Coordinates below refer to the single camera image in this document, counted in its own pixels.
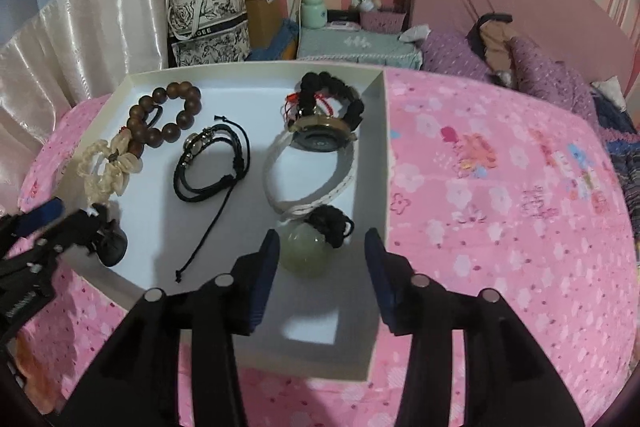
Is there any green jade pendant black cord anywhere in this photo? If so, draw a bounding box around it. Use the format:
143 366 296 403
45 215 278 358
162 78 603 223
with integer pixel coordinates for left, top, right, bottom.
277 204 356 280

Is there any pink plastic basket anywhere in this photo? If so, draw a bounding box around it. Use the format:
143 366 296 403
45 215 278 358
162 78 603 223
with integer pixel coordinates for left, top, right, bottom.
360 9 407 32

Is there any black leather cord bracelet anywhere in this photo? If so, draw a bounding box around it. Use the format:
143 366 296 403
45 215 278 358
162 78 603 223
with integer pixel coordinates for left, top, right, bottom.
172 116 251 284

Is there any white tissue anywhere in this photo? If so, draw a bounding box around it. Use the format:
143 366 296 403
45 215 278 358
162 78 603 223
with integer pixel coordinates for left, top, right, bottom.
397 24 431 42

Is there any watch with white strap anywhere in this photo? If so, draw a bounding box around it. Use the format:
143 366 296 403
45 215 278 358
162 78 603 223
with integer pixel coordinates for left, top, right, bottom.
262 114 361 220

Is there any purple dotted pillow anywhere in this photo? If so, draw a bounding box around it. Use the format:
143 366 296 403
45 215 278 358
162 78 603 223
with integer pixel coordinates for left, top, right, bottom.
422 29 496 82
507 34 601 128

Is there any black white printed tote bag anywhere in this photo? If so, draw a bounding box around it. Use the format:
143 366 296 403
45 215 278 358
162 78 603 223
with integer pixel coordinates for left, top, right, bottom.
167 0 253 68

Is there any cream shell bracelet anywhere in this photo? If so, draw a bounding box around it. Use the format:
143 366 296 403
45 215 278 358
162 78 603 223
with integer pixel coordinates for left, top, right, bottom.
76 132 145 210

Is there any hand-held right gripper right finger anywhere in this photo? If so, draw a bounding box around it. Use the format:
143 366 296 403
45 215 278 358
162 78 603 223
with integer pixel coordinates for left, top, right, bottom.
364 227 586 427

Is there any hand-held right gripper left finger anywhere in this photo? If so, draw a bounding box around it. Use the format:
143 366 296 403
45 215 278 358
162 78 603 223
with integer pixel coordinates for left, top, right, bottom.
55 228 282 427

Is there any white cardboard box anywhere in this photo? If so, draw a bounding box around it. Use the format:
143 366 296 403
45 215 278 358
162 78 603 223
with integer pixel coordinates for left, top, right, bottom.
54 59 391 382

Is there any white satin curtain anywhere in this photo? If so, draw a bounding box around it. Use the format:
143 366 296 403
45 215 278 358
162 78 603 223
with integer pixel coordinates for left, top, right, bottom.
0 0 221 218

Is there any brown cardboard box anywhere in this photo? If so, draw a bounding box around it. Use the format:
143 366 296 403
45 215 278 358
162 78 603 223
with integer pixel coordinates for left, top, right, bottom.
243 0 286 50

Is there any black bead bracelet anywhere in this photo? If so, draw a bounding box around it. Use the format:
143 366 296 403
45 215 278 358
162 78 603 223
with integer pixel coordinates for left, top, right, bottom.
295 72 366 130

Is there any brown wooden bead bracelet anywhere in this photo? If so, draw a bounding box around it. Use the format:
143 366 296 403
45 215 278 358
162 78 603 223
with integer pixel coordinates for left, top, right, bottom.
127 82 202 155

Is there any red string charm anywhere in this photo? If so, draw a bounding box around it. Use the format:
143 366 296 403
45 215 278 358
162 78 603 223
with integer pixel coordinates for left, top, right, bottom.
285 92 351 120

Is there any blue plaid clothing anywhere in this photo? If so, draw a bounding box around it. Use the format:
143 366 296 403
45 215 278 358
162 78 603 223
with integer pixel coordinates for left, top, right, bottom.
592 77 640 238

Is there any green bottle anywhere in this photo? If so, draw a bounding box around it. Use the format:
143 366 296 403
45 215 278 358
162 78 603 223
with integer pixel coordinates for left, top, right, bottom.
300 0 328 30

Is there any dark brown pendant black cord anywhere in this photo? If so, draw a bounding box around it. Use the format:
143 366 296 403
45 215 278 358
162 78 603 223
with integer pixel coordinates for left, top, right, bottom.
95 219 126 267

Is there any nightstand with green cloth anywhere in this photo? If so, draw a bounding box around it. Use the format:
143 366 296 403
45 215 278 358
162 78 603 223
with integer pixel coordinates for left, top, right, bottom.
297 27 423 68

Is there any pink floral bed sheet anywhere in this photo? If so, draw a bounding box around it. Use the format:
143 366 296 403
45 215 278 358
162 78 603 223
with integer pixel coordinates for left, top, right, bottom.
0 67 640 427

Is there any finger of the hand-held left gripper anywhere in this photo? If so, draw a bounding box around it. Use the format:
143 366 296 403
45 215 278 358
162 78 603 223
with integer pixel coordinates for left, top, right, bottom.
20 203 118 275
0 198 66 248

